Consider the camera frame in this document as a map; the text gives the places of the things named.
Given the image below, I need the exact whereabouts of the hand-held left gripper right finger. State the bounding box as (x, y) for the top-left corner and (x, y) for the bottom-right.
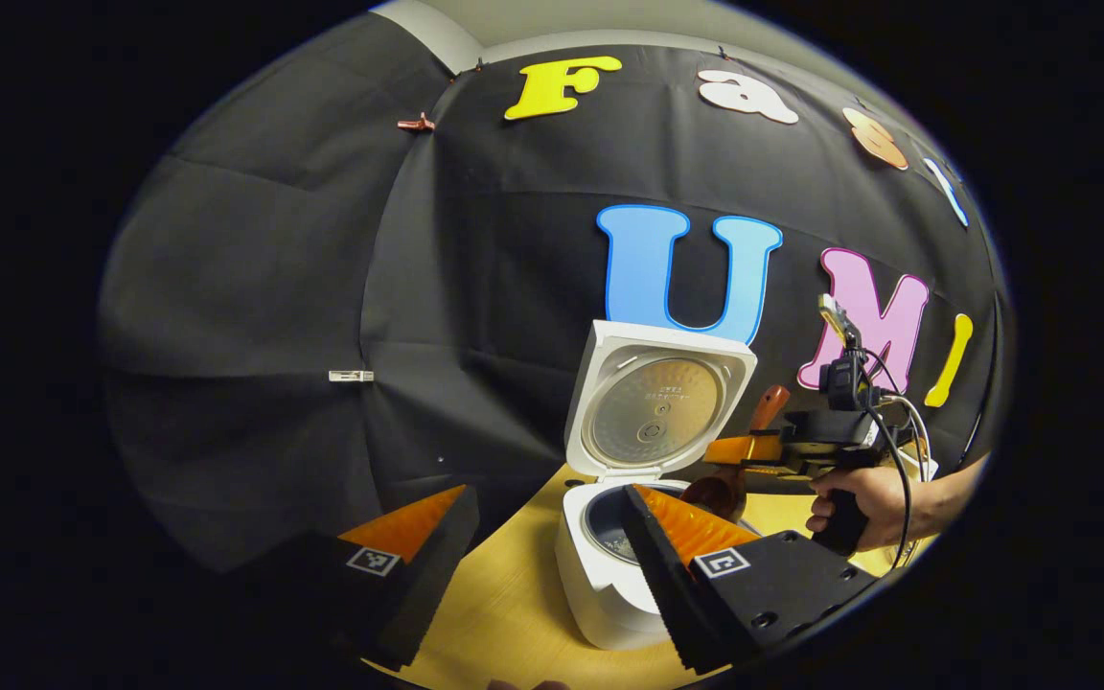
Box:
(621, 483), (881, 676)

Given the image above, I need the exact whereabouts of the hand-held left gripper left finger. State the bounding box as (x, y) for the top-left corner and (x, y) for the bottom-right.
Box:
(245, 484), (481, 672)

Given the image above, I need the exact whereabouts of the brown wooden spoon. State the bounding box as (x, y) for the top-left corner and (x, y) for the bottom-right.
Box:
(681, 385), (792, 524)

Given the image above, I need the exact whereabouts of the white rice cooker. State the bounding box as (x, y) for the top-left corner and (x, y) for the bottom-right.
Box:
(555, 319), (766, 651)

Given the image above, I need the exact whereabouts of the black backdrop cloth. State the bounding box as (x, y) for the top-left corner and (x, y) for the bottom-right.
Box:
(97, 10), (1011, 576)

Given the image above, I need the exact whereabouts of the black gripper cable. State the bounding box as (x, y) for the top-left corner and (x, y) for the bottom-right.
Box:
(857, 347), (915, 576)

